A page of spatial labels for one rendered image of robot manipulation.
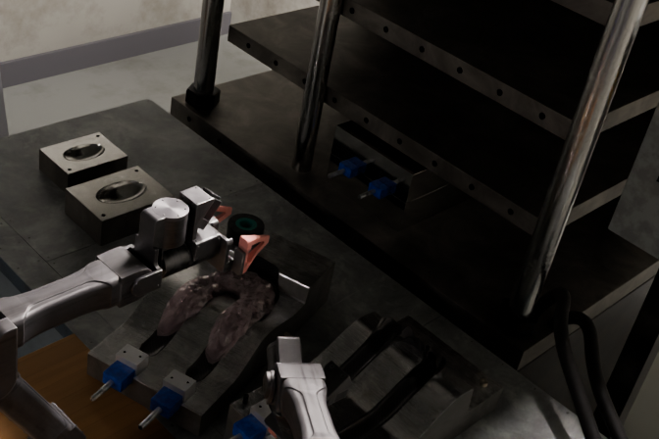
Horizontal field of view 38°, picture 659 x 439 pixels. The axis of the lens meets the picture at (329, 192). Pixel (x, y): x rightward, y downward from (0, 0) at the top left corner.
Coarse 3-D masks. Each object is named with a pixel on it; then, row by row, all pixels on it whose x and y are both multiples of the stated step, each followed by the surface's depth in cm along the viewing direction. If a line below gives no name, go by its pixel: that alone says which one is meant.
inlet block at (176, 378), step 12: (180, 372) 178; (168, 384) 176; (180, 384) 176; (192, 384) 176; (156, 396) 174; (168, 396) 175; (180, 396) 175; (156, 408) 173; (168, 408) 173; (144, 420) 170
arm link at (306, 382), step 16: (288, 368) 141; (304, 368) 141; (320, 368) 142; (288, 384) 137; (304, 384) 137; (320, 384) 138; (288, 400) 136; (304, 400) 133; (320, 400) 134; (288, 416) 135; (304, 416) 130; (320, 416) 130; (304, 432) 126; (320, 432) 126
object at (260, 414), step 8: (264, 400) 171; (256, 408) 170; (264, 408) 170; (248, 416) 169; (256, 416) 169; (264, 416) 168; (240, 424) 167; (248, 424) 168; (256, 424) 168; (264, 424) 168; (232, 432) 169; (240, 432) 167; (248, 432) 166; (256, 432) 167; (264, 432) 168
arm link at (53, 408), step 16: (16, 384) 138; (0, 400) 138; (16, 400) 141; (32, 400) 144; (16, 416) 143; (32, 416) 146; (48, 416) 149; (64, 416) 155; (32, 432) 148; (48, 432) 150; (64, 432) 152; (80, 432) 155
